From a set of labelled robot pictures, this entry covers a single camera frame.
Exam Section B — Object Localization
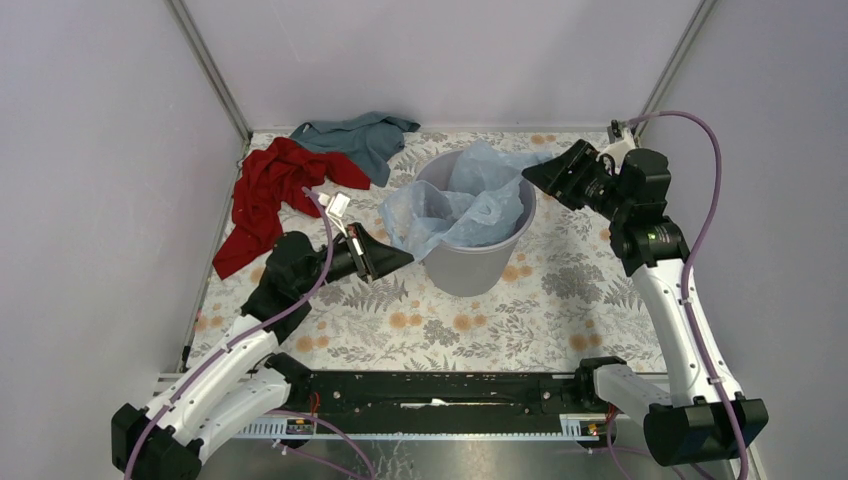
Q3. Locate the right aluminium corner frame post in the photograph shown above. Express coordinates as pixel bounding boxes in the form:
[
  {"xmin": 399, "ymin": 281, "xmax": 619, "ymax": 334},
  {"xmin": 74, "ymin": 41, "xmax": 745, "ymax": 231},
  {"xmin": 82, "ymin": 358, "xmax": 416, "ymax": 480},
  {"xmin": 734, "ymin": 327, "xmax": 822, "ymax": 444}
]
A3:
[{"xmin": 640, "ymin": 0, "xmax": 719, "ymax": 115}]

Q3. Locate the aluminium corner frame post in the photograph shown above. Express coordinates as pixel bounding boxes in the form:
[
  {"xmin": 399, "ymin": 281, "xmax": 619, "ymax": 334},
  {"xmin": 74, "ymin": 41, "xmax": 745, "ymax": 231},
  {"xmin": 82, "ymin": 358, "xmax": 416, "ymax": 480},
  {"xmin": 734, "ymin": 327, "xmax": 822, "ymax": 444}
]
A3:
[
  {"xmin": 164, "ymin": 0, "xmax": 253, "ymax": 147},
  {"xmin": 640, "ymin": 0, "xmax": 719, "ymax": 115}
]

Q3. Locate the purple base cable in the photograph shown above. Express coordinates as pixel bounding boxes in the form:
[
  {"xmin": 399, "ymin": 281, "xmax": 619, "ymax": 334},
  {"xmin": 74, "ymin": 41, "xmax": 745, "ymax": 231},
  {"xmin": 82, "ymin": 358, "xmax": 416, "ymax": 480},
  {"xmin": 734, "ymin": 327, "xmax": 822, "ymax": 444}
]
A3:
[
  {"xmin": 599, "ymin": 413, "xmax": 723, "ymax": 480},
  {"xmin": 261, "ymin": 410, "xmax": 379, "ymax": 480}
]

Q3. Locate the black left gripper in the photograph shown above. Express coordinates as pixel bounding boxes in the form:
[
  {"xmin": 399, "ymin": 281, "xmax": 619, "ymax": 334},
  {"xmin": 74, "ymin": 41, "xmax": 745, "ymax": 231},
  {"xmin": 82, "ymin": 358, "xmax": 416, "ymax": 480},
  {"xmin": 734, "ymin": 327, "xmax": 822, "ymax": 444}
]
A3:
[{"xmin": 296, "ymin": 222, "xmax": 414, "ymax": 295}]

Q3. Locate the floral patterned table mat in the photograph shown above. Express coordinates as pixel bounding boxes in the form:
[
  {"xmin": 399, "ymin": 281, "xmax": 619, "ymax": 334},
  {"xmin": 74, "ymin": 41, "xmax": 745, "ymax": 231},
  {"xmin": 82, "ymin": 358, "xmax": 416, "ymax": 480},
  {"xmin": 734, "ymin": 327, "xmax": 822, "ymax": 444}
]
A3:
[{"xmin": 181, "ymin": 132, "xmax": 665, "ymax": 373}]

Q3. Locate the red cloth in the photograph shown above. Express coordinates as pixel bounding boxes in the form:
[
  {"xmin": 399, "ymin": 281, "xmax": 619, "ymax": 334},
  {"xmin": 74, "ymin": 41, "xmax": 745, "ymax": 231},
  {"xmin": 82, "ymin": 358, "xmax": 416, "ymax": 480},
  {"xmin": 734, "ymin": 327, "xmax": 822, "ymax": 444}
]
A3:
[{"xmin": 213, "ymin": 137, "xmax": 371, "ymax": 279}]

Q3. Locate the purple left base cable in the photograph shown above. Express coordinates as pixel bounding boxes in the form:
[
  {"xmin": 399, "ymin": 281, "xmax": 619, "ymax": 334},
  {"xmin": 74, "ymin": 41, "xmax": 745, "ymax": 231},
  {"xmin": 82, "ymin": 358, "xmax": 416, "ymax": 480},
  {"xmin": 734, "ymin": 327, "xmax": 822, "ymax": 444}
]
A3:
[{"xmin": 261, "ymin": 410, "xmax": 379, "ymax": 480}]

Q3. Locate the left aluminium corner frame post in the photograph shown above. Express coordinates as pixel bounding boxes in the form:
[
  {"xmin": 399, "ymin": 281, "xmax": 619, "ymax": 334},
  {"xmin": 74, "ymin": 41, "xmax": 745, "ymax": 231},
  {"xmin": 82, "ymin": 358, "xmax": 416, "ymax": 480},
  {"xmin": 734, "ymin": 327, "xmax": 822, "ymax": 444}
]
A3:
[{"xmin": 164, "ymin": 0, "xmax": 253, "ymax": 147}]

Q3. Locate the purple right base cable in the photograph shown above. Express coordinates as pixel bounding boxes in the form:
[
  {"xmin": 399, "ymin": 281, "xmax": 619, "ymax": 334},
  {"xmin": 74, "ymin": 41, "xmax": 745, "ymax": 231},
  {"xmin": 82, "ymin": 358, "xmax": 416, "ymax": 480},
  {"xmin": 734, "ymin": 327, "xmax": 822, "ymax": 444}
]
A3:
[{"xmin": 599, "ymin": 413, "xmax": 723, "ymax": 480}]

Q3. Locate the grey-blue cloth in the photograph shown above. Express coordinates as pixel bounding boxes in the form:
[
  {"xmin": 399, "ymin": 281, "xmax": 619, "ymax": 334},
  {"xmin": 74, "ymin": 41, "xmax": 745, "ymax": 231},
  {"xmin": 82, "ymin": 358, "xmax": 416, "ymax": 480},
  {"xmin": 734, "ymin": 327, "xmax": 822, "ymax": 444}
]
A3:
[{"xmin": 289, "ymin": 111, "xmax": 421, "ymax": 187}]

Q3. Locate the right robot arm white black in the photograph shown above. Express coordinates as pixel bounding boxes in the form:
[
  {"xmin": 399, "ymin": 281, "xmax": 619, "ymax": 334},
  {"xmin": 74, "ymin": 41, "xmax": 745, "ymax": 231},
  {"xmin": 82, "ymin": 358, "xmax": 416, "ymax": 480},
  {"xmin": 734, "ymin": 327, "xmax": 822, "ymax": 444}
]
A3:
[{"xmin": 522, "ymin": 140, "xmax": 769, "ymax": 468}]

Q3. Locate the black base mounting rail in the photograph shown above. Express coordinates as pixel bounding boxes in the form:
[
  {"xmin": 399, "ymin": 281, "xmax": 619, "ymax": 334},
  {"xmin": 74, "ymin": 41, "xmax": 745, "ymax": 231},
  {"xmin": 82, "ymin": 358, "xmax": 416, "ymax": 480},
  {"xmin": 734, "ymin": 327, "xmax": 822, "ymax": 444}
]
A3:
[{"xmin": 265, "ymin": 353, "xmax": 608, "ymax": 435}]

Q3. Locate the grey trash bin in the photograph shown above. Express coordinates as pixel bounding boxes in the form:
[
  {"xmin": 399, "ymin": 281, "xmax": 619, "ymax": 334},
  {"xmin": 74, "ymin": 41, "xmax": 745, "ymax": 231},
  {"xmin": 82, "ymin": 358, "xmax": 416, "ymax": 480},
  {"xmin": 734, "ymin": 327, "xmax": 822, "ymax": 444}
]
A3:
[{"xmin": 416, "ymin": 148, "xmax": 536, "ymax": 297}]

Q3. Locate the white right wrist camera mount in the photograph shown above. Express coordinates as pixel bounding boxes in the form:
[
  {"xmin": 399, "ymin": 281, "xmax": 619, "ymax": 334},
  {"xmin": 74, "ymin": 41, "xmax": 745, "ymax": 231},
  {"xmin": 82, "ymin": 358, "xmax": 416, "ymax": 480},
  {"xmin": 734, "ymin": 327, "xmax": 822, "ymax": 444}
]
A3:
[{"xmin": 598, "ymin": 120, "xmax": 639, "ymax": 175}]

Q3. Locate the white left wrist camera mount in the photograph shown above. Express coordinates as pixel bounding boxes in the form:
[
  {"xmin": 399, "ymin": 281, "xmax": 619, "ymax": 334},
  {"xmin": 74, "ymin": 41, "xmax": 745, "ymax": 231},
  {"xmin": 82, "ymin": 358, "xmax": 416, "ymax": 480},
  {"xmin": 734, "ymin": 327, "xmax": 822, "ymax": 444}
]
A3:
[{"xmin": 315, "ymin": 192, "xmax": 351, "ymax": 236}]

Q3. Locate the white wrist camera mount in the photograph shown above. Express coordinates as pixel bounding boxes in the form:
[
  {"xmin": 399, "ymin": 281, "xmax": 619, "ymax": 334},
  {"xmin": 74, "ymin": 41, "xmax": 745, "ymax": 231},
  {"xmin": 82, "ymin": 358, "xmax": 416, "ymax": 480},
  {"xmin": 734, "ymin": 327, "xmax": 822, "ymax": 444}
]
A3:
[
  {"xmin": 315, "ymin": 192, "xmax": 351, "ymax": 236},
  {"xmin": 598, "ymin": 120, "xmax": 639, "ymax": 175}
]

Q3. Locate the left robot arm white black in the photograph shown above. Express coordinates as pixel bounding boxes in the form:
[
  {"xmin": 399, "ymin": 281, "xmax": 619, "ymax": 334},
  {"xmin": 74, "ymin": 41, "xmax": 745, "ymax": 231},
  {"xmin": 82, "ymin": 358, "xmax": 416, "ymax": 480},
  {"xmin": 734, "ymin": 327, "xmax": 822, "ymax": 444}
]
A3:
[{"xmin": 111, "ymin": 223, "xmax": 414, "ymax": 479}]

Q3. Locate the light blue plastic trash bag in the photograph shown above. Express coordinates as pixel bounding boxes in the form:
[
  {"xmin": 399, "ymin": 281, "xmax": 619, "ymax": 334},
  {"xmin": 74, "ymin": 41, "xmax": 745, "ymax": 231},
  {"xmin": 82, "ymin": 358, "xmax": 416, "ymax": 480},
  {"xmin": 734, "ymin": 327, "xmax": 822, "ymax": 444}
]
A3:
[{"xmin": 378, "ymin": 140, "xmax": 553, "ymax": 261}]

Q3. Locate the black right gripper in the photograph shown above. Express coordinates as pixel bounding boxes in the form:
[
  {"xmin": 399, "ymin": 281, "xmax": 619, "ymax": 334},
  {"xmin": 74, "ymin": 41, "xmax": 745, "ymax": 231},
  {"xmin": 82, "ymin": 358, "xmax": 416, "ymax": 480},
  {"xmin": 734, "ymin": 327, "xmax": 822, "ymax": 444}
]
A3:
[{"xmin": 520, "ymin": 139, "xmax": 630, "ymax": 223}]

